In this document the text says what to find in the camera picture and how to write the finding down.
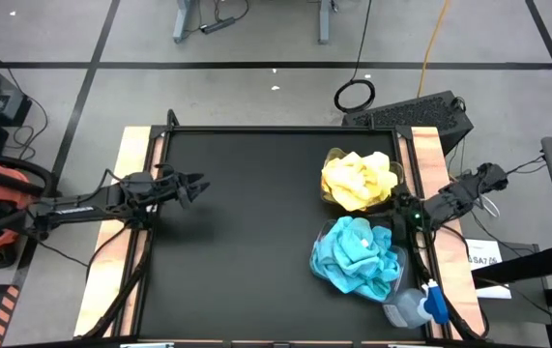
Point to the yellow cloths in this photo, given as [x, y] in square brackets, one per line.
[398, 169]

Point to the grey bottle with blue cap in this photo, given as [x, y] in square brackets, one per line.
[406, 311]

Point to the wooden board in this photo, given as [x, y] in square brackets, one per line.
[459, 290]
[130, 145]

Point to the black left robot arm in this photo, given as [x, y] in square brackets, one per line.
[87, 205]

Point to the grey desk leg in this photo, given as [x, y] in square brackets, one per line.
[324, 24]
[183, 24]

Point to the white paper sheet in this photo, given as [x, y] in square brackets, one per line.
[485, 251]

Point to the clear plastic basket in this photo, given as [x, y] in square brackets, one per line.
[401, 263]

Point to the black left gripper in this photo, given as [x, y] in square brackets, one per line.
[174, 188]

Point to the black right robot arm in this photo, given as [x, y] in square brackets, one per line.
[464, 191]

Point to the black power strip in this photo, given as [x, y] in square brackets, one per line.
[217, 25]

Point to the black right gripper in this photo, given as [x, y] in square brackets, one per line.
[411, 222]

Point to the black aluminium table frame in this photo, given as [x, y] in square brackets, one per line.
[280, 129]

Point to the black desk support beam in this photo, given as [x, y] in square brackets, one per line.
[522, 268]

